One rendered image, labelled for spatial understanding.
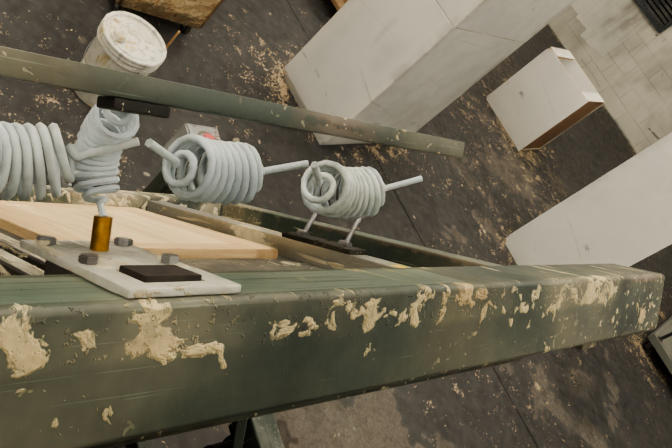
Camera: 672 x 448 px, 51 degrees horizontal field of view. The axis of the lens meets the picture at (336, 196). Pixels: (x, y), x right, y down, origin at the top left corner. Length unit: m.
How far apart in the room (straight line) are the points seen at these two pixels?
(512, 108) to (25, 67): 6.00
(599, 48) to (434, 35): 6.00
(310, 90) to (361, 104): 0.38
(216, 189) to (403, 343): 0.24
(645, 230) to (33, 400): 4.54
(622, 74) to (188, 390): 9.06
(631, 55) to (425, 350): 8.80
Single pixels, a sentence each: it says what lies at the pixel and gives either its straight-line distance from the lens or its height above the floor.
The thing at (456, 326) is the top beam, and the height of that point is 1.84.
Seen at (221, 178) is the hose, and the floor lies 1.83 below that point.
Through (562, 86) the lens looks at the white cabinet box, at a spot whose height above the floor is 0.62.
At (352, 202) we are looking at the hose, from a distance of 0.81.
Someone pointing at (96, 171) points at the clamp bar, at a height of 1.80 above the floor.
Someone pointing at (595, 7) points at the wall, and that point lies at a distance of 9.67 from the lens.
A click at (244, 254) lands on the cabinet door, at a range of 1.38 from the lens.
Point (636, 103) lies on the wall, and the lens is 9.40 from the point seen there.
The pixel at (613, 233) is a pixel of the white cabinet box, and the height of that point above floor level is 0.70.
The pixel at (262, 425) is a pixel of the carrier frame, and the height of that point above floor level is 0.79.
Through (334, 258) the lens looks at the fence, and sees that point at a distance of 1.37.
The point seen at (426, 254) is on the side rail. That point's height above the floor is 1.47.
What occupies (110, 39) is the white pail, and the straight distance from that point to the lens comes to 3.14.
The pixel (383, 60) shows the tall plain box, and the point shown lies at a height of 0.66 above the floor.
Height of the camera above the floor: 2.27
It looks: 35 degrees down
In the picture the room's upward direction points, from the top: 51 degrees clockwise
